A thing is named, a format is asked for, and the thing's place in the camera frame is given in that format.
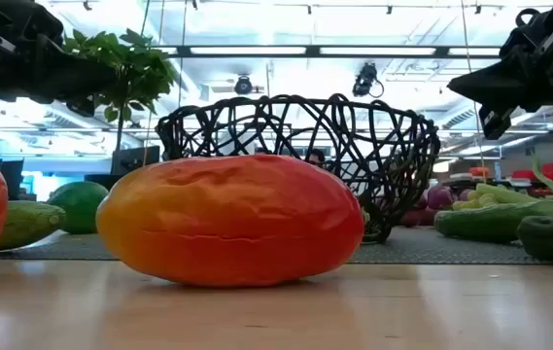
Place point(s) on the red orange toy mango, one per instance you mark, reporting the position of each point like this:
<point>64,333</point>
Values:
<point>227,219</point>

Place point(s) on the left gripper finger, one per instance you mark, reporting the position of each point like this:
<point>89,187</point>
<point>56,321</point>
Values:
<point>80,108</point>
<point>86,80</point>

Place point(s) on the black overhead rail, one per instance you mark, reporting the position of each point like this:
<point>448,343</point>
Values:
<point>312,50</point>

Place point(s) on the light green toy cucumber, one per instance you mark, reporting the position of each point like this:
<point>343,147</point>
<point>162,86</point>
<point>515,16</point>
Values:
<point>28,223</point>

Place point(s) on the person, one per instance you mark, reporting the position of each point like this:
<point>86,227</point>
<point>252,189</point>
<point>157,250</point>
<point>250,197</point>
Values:
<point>316,156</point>

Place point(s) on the small black monitor screen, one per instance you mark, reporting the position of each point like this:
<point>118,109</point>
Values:
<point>135,159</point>

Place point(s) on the pale green toy celery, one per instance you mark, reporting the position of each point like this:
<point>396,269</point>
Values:
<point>504,193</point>

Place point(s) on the green toy grape bunch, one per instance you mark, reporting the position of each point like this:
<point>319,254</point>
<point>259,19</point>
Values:
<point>475,201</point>

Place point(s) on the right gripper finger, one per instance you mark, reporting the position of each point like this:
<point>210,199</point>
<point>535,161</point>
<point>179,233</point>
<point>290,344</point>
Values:
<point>497,121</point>
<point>492,87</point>

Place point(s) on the round black ceiling camera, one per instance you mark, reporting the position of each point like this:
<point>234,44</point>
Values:
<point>243,86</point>

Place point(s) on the green leafy potted plant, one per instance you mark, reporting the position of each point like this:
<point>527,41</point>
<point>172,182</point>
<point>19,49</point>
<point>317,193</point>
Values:
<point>130,73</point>

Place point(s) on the green round toy fruit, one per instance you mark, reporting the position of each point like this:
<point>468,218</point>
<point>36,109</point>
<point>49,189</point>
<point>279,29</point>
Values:
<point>79,206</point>

